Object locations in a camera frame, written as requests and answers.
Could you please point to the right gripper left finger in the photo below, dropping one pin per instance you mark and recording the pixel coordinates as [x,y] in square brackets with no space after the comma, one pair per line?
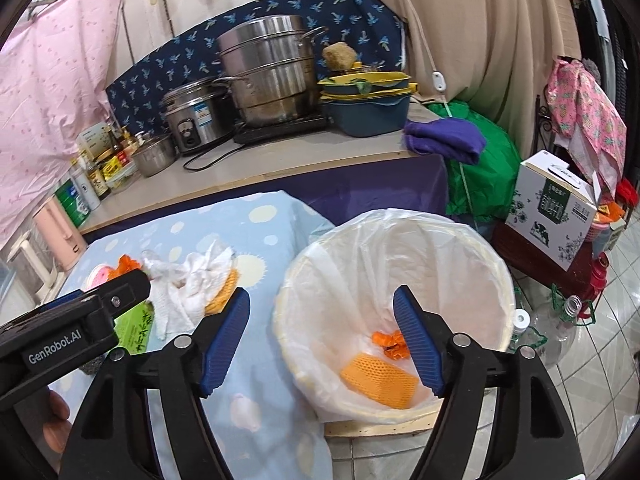
[112,436]

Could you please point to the green toothpaste box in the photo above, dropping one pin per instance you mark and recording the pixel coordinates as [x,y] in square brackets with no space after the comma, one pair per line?
[133,328]

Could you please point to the round white trash bin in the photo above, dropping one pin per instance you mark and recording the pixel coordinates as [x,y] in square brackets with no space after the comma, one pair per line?
[395,319]

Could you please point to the person's left hand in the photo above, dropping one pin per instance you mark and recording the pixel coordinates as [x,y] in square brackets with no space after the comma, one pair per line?
[57,429]

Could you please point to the pink paper cup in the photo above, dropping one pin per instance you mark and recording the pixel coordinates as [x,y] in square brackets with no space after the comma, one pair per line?
[99,275]

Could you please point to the pink kettle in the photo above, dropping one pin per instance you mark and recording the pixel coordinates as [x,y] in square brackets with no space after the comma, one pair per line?
[62,237]

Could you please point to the clear plastic bottle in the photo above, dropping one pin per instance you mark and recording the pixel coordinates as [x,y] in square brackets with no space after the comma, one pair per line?
[557,322]

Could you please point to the orange plastic bag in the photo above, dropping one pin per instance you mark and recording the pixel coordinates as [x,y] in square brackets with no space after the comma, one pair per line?
[125,264]

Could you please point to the light blue patterned tablecloth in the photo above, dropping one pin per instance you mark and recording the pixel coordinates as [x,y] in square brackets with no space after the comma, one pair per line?
[210,397]

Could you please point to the white paper towel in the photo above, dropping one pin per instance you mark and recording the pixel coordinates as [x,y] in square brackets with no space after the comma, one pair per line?
[175,311]

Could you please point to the green white box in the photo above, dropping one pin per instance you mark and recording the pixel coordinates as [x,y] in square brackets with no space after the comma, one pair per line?
[72,202]

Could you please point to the orange mesh sponge on table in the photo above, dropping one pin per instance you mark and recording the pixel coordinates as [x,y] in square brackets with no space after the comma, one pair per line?
[217,304]

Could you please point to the white bottle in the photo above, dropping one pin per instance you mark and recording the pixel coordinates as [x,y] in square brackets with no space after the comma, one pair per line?
[85,187]

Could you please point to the red bottle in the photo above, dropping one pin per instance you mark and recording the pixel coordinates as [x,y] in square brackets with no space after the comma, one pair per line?
[598,277]

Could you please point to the orange mesh sponge in bin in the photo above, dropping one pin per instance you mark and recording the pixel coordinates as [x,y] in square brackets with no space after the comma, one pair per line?
[380,381]

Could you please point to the orange crumpled wrapper in bin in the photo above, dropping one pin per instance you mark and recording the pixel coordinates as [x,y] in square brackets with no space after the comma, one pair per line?
[393,345]

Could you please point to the clear crumpled plastic bag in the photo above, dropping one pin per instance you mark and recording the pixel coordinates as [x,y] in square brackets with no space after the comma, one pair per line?
[197,273]

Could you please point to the dark sauce bottle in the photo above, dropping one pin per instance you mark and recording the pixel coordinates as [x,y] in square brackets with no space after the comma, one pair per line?
[96,178]

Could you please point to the clear food container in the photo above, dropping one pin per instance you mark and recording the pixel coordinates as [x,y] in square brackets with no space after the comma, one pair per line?
[122,178]

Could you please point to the yellow seasoning packet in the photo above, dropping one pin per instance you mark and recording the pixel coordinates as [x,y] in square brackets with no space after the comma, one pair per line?
[110,167]

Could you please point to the small stainless steel bowl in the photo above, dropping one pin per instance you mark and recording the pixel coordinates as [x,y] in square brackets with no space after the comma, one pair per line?
[155,154]

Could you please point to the white milk gift box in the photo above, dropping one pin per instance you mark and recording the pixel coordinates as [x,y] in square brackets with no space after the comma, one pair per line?
[552,208]

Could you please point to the translucent white bin liner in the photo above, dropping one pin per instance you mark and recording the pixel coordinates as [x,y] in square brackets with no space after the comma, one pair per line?
[390,304]

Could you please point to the green plastic bag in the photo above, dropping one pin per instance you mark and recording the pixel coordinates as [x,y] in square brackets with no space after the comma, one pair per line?
[484,190]

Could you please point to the purple table skirt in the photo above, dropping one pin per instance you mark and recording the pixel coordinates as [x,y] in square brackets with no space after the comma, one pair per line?
[338,194]

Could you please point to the pink floral curtain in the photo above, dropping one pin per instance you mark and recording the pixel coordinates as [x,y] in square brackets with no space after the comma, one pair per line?
[53,81]

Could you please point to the silver rice cooker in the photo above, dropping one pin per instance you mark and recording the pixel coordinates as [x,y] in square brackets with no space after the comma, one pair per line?
[199,114]

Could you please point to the black induction cooktop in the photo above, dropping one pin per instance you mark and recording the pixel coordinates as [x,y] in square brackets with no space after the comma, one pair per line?
[298,127]

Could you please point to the purple folded cloth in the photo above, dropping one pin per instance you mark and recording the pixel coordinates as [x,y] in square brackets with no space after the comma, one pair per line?
[453,138]

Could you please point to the pink floral garment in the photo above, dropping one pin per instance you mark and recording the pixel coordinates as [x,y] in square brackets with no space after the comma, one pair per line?
[586,124]

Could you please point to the large stainless steamer pot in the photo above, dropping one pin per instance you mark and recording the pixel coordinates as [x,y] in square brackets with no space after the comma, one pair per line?
[269,66]

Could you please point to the beige curtain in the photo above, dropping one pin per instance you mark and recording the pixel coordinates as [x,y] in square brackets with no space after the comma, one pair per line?
[496,55]

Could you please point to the brown loofah sponge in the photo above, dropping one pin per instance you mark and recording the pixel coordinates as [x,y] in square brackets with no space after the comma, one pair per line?
[339,57]

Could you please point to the navy floral backsplash cloth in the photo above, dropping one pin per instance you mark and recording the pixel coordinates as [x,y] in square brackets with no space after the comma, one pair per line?
[368,26]

